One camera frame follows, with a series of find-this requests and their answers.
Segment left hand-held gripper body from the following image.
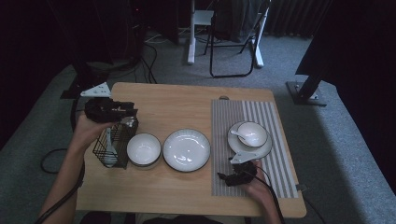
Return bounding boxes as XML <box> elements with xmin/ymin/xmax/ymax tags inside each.
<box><xmin>79</xmin><ymin>81</ymin><xmax>124</xmax><ymax>123</ymax></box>

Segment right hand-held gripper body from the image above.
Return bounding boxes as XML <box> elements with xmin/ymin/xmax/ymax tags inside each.
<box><xmin>228</xmin><ymin>151</ymin><xmax>258</xmax><ymax>187</ymax></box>

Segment bundle of white chopsticks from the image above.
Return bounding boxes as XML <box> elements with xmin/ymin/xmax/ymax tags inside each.
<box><xmin>120</xmin><ymin>116</ymin><xmax>138</xmax><ymax>129</ymax></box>

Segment white plate dark rim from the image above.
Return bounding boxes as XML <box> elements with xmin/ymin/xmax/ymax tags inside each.
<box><xmin>226</xmin><ymin>120</ymin><xmax>274</xmax><ymax>160</ymax></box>
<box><xmin>162</xmin><ymin>128</ymin><xmax>212</xmax><ymax>173</ymax></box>

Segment black wire basket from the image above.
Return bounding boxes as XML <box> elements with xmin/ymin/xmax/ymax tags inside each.
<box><xmin>92</xmin><ymin>115</ymin><xmax>140</xmax><ymax>171</ymax></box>

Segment white bowl dark rim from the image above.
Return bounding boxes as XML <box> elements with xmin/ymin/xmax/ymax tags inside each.
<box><xmin>125</xmin><ymin>133</ymin><xmax>163</xmax><ymax>168</ymax></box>
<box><xmin>236</xmin><ymin>120</ymin><xmax>269</xmax><ymax>148</ymax></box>

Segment person's right hand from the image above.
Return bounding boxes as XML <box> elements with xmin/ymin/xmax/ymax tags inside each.
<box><xmin>242</xmin><ymin>161</ymin><xmax>274</xmax><ymax>205</ymax></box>

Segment person's left hand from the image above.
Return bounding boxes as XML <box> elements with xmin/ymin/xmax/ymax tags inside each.
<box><xmin>73</xmin><ymin>111</ymin><xmax>118</xmax><ymax>151</ymax></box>

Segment black stand base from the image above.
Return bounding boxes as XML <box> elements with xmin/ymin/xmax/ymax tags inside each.
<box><xmin>60</xmin><ymin>62</ymin><xmax>110</xmax><ymax>100</ymax></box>

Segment grey striped placemat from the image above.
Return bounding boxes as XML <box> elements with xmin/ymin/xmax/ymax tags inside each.
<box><xmin>210</xmin><ymin>99</ymin><xmax>299</xmax><ymax>199</ymax></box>

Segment black equipment with red light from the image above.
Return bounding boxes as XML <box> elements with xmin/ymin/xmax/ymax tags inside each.
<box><xmin>92</xmin><ymin>0</ymin><xmax>148</xmax><ymax>63</ymax></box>

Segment black folding chair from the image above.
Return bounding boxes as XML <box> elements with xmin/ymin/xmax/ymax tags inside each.
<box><xmin>204</xmin><ymin>0</ymin><xmax>272</xmax><ymax>78</ymax></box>

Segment dark cloth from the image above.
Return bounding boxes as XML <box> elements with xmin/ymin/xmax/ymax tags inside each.
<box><xmin>213</xmin><ymin>0</ymin><xmax>265</xmax><ymax>43</ymax></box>

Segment black curtain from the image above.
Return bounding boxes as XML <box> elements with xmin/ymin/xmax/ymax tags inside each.
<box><xmin>294</xmin><ymin>0</ymin><xmax>396</xmax><ymax>194</ymax></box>

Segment grey curtain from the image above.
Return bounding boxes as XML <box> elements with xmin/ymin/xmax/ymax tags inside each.
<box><xmin>264</xmin><ymin>0</ymin><xmax>331</xmax><ymax>39</ymax></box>

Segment black floor cables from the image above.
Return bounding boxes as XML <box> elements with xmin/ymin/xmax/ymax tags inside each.
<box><xmin>134</xmin><ymin>43</ymin><xmax>159</xmax><ymax>84</ymax></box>

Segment right hand-held gripper black cable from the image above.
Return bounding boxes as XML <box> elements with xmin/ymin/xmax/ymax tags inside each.
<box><xmin>255</xmin><ymin>166</ymin><xmax>286</xmax><ymax>224</ymax></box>

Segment hand-held gripper black cable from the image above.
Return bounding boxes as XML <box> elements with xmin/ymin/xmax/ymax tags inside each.
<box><xmin>255</xmin><ymin>166</ymin><xmax>286</xmax><ymax>224</ymax></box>
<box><xmin>34</xmin><ymin>94</ymin><xmax>87</xmax><ymax>224</ymax></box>

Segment white floor cable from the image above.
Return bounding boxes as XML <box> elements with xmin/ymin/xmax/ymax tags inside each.
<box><xmin>144</xmin><ymin>32</ymin><xmax>171</xmax><ymax>45</ymax></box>

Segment black looped floor cable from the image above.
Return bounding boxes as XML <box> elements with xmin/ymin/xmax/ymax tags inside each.
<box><xmin>40</xmin><ymin>147</ymin><xmax>69</xmax><ymax>175</ymax></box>

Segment white desk frame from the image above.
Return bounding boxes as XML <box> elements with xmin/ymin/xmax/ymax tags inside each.
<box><xmin>186</xmin><ymin>0</ymin><xmax>271</xmax><ymax>69</ymax></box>

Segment left hand-held gripper black cable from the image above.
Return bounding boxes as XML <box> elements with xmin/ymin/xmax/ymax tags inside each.
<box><xmin>34</xmin><ymin>94</ymin><xmax>87</xmax><ymax>224</ymax></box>

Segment black stand with base plate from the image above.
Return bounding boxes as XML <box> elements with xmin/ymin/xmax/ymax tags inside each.
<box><xmin>285</xmin><ymin>73</ymin><xmax>328</xmax><ymax>107</ymax></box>

